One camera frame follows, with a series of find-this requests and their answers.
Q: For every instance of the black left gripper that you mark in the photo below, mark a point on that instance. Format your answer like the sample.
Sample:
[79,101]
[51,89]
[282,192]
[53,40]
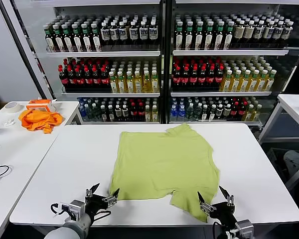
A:
[96,205]

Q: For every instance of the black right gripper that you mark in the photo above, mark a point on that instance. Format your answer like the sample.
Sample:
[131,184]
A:
[223,214]

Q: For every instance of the light green t-shirt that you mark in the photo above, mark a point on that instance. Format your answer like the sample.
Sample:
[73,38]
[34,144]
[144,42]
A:
[164,161]

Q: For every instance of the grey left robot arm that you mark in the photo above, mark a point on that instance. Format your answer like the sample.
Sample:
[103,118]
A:
[69,229]

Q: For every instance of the small white-cap dark bottle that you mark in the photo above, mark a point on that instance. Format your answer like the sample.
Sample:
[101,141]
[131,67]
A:
[117,113]
[204,114]
[226,110]
[103,114]
[110,114]
[219,110]
[211,114]
[125,113]

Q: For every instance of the green-tinted water bottle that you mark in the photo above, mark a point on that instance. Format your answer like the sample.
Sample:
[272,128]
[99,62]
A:
[88,113]
[196,113]
[95,114]
[189,113]

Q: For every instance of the blue water bottle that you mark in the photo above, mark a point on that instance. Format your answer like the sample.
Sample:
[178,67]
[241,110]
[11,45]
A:
[181,113]
[173,113]
[82,110]

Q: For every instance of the grey bag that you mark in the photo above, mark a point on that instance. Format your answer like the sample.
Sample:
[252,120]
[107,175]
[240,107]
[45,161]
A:
[295,161]

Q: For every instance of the small red-cap cola bottle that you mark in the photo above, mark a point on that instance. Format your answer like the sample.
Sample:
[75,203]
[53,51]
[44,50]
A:
[234,112]
[133,113]
[140,113]
[241,112]

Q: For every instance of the white side table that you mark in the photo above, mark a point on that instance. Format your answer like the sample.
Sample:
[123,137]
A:
[20,149]

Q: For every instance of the small yellow juice bottle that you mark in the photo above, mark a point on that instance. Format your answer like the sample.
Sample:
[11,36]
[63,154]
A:
[147,114]
[248,114]
[154,114]
[256,114]

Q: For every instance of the crumpled orange cloth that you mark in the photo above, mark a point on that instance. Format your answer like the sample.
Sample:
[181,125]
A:
[40,120]

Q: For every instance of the orange and white box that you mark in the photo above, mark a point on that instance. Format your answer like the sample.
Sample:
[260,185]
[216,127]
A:
[38,105]

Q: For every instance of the small white crumpled object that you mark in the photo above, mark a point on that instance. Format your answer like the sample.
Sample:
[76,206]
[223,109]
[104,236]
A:
[9,122]

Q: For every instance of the white table grey legs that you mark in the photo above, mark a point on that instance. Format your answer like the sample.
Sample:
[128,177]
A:
[294,109]

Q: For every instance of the masking tape roll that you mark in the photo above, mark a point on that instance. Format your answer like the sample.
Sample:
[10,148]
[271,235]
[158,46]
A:
[12,107]

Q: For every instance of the drinks shelf unit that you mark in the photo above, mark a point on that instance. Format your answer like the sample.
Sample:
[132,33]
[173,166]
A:
[226,52]
[102,53]

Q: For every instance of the green-cap dark tea bottle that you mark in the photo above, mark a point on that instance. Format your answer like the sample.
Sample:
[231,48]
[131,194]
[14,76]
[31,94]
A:
[209,39]
[86,41]
[189,39]
[96,41]
[199,39]
[77,41]
[58,41]
[50,41]
[228,39]
[178,39]
[67,41]
[219,39]

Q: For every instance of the white-cap blue-label dark bottle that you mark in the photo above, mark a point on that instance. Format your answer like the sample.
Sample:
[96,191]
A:
[277,32]
[258,32]
[122,33]
[153,32]
[286,31]
[144,33]
[114,33]
[134,33]
[267,32]
[104,33]

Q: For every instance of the black slanted pole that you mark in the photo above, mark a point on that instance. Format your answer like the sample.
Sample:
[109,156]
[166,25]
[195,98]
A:
[26,49]

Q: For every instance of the white-cap beige-label bottle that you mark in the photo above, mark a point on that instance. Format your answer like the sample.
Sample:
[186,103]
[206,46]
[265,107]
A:
[238,32]
[248,32]

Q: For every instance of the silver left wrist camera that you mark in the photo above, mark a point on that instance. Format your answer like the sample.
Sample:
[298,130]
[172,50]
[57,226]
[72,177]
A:
[76,209]

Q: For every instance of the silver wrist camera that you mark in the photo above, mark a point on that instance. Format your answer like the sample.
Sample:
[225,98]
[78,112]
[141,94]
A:
[244,227]
[76,209]

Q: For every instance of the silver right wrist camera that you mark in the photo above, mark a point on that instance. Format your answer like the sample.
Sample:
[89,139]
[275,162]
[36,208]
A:
[244,227]

